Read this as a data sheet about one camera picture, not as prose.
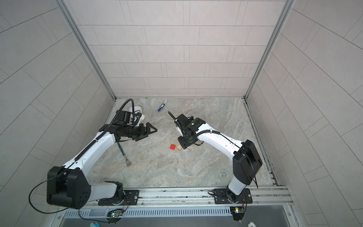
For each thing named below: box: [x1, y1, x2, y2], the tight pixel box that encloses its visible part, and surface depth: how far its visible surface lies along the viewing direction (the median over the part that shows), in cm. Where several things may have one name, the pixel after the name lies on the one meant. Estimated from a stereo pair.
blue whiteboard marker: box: [157, 99, 168, 113], surface depth 111 cm
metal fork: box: [116, 141, 132, 168], surface depth 83 cm
